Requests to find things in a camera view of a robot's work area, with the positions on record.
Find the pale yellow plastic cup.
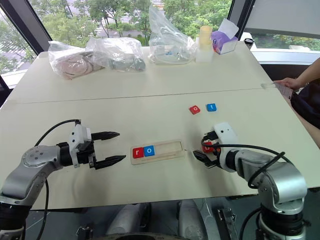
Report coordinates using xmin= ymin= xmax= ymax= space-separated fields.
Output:
xmin=198 ymin=25 xmax=214 ymax=46

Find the plastic bag with white cables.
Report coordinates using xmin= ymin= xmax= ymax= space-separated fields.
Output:
xmin=147 ymin=4 xmax=198 ymax=66

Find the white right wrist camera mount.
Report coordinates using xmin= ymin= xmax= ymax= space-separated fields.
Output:
xmin=212 ymin=121 xmax=240 ymax=172

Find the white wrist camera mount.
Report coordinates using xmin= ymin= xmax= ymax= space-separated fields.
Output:
xmin=68 ymin=123 xmax=92 ymax=168
xmin=212 ymin=121 xmax=240 ymax=172

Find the wooden letter tray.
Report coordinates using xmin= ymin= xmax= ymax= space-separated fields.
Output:
xmin=130 ymin=140 xmax=186 ymax=166

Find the purple tissue box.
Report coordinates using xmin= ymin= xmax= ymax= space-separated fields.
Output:
xmin=210 ymin=18 xmax=240 ymax=56

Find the red letter o block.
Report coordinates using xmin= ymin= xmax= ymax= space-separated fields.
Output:
xmin=188 ymin=104 xmax=202 ymax=116

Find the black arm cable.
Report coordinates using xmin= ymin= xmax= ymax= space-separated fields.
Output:
xmin=200 ymin=139 xmax=286 ymax=190
xmin=33 ymin=119 xmax=82 ymax=240

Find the person's bare hand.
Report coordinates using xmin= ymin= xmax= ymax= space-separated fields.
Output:
xmin=273 ymin=77 xmax=305 ymax=91

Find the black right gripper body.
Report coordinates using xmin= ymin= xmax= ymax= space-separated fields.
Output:
xmin=201 ymin=130 xmax=223 ymax=169

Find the blue letter o block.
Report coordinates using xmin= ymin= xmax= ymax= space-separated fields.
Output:
xmin=143 ymin=145 xmax=156 ymax=158

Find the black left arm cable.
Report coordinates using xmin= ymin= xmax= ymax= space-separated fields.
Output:
xmin=33 ymin=119 xmax=82 ymax=240

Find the white roller blind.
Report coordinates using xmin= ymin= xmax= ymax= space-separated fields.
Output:
xmin=243 ymin=0 xmax=320 ymax=40

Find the plastic bag with grey item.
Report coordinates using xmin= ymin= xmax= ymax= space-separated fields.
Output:
xmin=85 ymin=36 xmax=147 ymax=73

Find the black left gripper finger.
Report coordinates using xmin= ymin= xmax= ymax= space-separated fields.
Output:
xmin=90 ymin=130 xmax=121 ymax=142
xmin=89 ymin=154 xmax=127 ymax=172

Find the red letter r block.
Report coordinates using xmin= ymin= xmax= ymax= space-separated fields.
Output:
xmin=132 ymin=147 xmax=145 ymax=160

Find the black window frame pillar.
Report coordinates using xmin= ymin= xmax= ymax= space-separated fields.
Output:
xmin=0 ymin=0 xmax=54 ymax=56
xmin=226 ymin=0 xmax=256 ymax=41

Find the white paper card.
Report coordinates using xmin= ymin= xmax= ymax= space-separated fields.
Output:
xmin=260 ymin=82 xmax=294 ymax=100

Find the person's dark clothed body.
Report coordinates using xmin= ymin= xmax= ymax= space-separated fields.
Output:
xmin=289 ymin=82 xmax=320 ymax=148

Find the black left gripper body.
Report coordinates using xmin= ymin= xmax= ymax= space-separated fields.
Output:
xmin=75 ymin=139 xmax=98 ymax=171

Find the small metal bracket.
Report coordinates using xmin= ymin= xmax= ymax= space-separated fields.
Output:
xmin=75 ymin=224 xmax=95 ymax=240

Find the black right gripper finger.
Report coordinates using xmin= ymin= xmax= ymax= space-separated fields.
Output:
xmin=201 ymin=130 xmax=217 ymax=146
xmin=192 ymin=149 xmax=210 ymax=166

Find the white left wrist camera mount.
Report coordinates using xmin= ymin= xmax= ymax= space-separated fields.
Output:
xmin=68 ymin=123 xmax=92 ymax=168

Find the metal bracket with screws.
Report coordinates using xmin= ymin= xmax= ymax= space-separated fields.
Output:
xmin=216 ymin=206 xmax=238 ymax=240

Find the plastic bag with pink cloth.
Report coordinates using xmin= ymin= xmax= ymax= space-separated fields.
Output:
xmin=47 ymin=39 xmax=106 ymax=81

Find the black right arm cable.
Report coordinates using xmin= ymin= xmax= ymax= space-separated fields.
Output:
xmin=200 ymin=139 xmax=286 ymax=190

